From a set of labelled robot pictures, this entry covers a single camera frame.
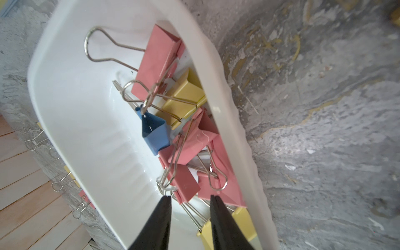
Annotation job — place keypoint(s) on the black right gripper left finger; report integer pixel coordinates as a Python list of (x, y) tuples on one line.
[(156, 231)]

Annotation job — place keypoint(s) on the blue binder clip in box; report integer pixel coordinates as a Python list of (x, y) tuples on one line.
[(154, 131)]

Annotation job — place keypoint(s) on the yellow binder clip in box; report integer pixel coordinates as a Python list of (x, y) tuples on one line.
[(174, 104)]

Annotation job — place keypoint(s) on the pink binder clip in box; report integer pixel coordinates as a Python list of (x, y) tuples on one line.
[(162, 49)]

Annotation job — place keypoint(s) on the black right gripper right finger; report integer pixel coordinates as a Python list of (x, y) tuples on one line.
[(226, 233)]

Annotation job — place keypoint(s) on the white plastic storage box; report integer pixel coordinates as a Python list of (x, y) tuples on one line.
[(97, 134)]

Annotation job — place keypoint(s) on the pink binder clip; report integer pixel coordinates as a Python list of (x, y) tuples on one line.
[(162, 49), (85, 202)]

